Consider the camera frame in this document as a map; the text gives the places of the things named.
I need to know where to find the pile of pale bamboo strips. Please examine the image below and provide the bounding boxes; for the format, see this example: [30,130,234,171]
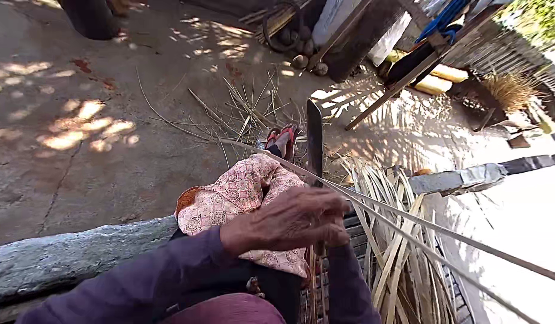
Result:
[339,154,460,324]

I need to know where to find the bundle of dry grass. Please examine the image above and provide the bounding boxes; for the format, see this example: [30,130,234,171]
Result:
[481,72,538,114]

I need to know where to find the pink patterned cloth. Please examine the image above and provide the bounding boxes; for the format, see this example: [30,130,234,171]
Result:
[175,153,310,289]

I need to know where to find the person's right forearm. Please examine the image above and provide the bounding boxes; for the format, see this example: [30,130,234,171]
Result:
[326,244,382,324]

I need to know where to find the bundle of sticks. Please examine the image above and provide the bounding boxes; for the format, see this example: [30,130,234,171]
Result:
[240,0,311,44]

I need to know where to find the green foliage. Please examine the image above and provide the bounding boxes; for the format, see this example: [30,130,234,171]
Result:
[494,0,555,52]

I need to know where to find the person's left forearm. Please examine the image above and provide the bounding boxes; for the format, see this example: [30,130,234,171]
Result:
[15,225,234,324]

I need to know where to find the rough grey beam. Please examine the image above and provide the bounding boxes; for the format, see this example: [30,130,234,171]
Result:
[0,215,180,321]

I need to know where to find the dark slatted cot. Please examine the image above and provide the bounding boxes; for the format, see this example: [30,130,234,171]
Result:
[299,211,476,324]

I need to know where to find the person's legs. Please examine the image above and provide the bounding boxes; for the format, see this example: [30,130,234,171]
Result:
[170,123,303,324]

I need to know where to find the grey stone block row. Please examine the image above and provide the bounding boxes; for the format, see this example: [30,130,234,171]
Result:
[409,152,555,197]

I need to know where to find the pile of coconuts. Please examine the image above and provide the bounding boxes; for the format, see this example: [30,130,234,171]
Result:
[277,25,329,76]

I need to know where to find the person's right hand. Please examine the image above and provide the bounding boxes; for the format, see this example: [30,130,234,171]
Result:
[320,211,351,248]

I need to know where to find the long machete with dark blade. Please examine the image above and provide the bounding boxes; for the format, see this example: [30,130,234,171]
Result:
[306,99,326,257]

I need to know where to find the slanted wooden pole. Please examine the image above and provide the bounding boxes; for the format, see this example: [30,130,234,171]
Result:
[345,0,505,131]

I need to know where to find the person's left hand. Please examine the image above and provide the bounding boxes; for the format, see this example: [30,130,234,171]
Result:
[220,187,352,258]

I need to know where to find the dark brown wooden block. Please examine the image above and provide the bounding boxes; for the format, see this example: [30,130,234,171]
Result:
[324,0,412,83]

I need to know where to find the heap of thin twigs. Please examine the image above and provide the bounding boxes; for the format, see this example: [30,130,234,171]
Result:
[137,67,310,168]

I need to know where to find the person's body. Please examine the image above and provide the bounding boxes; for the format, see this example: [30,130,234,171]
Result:
[162,293,287,324]

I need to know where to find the long split bamboo strip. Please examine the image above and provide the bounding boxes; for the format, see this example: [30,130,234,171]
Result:
[218,137,555,324]

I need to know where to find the ribbed grey fence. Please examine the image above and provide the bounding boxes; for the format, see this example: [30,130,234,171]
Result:
[442,22,555,121]

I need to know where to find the yellow containers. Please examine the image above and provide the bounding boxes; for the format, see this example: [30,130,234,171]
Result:
[410,64,470,96]

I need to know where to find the dark round post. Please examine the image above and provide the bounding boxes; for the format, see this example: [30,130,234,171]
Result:
[59,0,119,41]

